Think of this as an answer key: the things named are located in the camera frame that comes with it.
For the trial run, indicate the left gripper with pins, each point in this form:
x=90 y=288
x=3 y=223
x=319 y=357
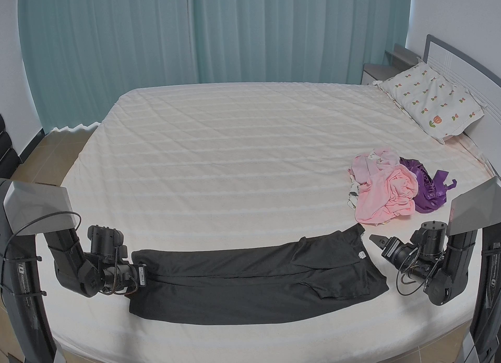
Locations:
x=132 y=277

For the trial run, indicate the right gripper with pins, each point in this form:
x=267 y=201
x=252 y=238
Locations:
x=399 y=253

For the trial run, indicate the black trousers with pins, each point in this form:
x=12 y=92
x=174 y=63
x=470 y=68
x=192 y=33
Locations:
x=242 y=283

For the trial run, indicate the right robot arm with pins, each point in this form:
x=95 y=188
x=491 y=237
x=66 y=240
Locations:
x=473 y=208

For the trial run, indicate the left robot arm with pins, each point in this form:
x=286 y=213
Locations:
x=35 y=212

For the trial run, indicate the pile of clothes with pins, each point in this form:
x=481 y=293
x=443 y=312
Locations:
x=385 y=193

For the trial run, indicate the purple garment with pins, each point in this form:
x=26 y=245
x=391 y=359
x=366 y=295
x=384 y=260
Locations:
x=428 y=193

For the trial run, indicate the bed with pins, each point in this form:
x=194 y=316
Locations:
x=219 y=157

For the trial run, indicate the white printed pillow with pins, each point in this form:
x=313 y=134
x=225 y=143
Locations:
x=432 y=97

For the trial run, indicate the grey white bedside table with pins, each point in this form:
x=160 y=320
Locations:
x=385 y=69

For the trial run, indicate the black chair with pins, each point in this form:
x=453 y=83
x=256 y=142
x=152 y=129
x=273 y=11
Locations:
x=7 y=146

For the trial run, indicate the blue-green curtain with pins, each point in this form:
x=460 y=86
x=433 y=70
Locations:
x=105 y=40
x=297 y=20

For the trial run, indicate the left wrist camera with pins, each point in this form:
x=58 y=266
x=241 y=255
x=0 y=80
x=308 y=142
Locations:
x=105 y=242

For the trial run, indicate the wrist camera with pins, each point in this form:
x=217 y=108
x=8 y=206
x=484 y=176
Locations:
x=105 y=242
x=432 y=238

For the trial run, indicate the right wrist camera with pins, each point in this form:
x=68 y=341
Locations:
x=432 y=238

